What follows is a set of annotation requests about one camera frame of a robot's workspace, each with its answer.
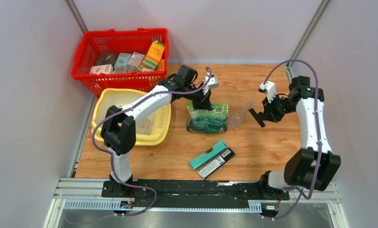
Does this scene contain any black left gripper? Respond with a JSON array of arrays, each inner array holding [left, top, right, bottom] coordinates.
[[182, 83, 212, 111]]

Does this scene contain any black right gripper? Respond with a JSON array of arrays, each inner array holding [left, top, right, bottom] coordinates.
[[261, 93, 296, 123]]

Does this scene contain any black bag sealing clip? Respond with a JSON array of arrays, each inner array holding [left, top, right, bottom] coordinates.
[[248, 108, 266, 128]]

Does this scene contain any green cat litter bag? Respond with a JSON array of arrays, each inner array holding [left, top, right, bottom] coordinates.
[[186, 101, 229, 134]]

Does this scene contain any clear plastic litter scoop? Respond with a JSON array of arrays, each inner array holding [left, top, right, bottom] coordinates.
[[227, 101, 254, 130]]

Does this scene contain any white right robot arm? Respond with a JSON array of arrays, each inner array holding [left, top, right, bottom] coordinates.
[[258, 76, 341, 199]]

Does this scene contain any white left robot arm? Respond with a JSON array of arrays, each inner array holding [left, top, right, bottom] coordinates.
[[97, 65, 219, 197]]

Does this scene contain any yellow litter box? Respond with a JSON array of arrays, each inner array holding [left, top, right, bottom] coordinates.
[[91, 88, 172, 146]]

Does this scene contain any pink white small box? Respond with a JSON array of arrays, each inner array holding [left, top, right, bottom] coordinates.
[[126, 52, 145, 70]]

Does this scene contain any teal small box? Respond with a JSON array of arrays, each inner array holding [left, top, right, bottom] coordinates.
[[114, 53, 132, 68]]

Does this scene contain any white red small box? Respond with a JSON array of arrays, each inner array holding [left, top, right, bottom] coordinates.
[[89, 64, 114, 75]]

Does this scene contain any teal spirit level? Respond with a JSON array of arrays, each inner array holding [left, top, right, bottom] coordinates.
[[189, 141, 228, 171]]

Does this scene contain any yellow green sponge pack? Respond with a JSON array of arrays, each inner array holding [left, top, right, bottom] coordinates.
[[140, 39, 165, 70]]

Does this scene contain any black RAM stick package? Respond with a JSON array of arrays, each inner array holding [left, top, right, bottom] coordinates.
[[197, 147, 236, 180]]

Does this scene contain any brown round lid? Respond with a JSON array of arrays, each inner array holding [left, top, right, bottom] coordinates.
[[96, 53, 117, 66]]

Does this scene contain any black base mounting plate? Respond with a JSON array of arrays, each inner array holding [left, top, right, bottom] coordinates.
[[101, 179, 290, 209]]

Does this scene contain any red plastic shopping basket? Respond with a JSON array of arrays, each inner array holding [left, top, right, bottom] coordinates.
[[71, 28, 169, 97]]

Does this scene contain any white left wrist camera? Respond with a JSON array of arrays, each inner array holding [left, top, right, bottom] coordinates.
[[203, 75, 219, 95]]

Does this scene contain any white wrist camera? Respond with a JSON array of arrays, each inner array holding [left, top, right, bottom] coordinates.
[[203, 75, 219, 95], [259, 81, 277, 103]]

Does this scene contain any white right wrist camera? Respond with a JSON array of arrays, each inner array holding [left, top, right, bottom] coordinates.
[[259, 81, 277, 103]]

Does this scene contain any aluminium frame rail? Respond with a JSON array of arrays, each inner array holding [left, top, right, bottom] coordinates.
[[288, 0, 331, 67]]

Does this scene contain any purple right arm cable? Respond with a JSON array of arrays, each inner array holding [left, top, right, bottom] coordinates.
[[262, 59, 322, 221]]

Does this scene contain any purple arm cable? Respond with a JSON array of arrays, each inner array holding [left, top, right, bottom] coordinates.
[[91, 66, 213, 218], [262, 59, 322, 221]]

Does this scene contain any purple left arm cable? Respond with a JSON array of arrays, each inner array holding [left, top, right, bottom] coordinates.
[[91, 66, 213, 218]]

